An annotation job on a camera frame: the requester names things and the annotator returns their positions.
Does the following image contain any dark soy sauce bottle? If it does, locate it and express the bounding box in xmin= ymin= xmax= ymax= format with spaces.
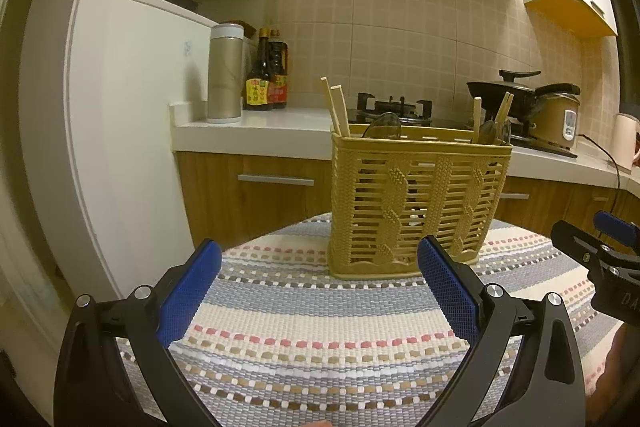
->
xmin=267 ymin=27 xmax=290 ymax=110
xmin=243 ymin=27 xmax=274 ymax=112

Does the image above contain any black power cable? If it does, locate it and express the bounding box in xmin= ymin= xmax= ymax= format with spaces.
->
xmin=575 ymin=133 xmax=623 ymax=192

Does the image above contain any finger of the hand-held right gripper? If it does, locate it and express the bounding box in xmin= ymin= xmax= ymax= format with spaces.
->
xmin=594 ymin=211 xmax=640 ymax=253
xmin=550 ymin=219 xmax=621 ymax=270

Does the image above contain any black gas stove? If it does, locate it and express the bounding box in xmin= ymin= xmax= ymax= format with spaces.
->
xmin=345 ymin=93 xmax=576 ymax=158

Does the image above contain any beige plastic utensil basket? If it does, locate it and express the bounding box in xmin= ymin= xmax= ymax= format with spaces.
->
xmin=327 ymin=123 xmax=515 ymax=280

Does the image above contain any black wok with lid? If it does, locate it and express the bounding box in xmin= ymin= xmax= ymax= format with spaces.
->
xmin=466 ymin=69 xmax=542 ymax=120

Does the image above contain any white tall cabinet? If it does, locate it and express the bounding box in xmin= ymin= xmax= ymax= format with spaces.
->
xmin=20 ymin=0 xmax=211 ymax=303

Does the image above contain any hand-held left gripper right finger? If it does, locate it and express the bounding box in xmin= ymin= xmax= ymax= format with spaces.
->
xmin=416 ymin=234 xmax=587 ymax=427

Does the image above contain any person's right forearm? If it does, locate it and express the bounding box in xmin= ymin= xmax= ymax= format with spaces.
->
xmin=602 ymin=322 xmax=640 ymax=408

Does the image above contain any wooden kitchen base cabinet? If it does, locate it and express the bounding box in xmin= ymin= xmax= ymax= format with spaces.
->
xmin=172 ymin=151 xmax=640 ymax=253

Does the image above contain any grey thermos flask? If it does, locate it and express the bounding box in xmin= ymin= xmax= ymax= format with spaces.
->
xmin=207 ymin=23 xmax=244 ymax=124

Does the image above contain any striped woven placemat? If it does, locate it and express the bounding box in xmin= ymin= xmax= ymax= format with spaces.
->
xmin=112 ymin=212 xmax=640 ymax=427

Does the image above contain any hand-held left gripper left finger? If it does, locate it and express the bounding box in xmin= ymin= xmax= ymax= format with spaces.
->
xmin=52 ymin=237 xmax=223 ymax=427

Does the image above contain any beige electric pressure cooker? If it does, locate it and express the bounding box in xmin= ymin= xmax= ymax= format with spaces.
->
xmin=530 ymin=83 xmax=582 ymax=152

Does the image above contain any white electric kettle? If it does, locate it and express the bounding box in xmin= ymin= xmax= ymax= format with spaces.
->
xmin=614 ymin=113 xmax=640 ymax=168

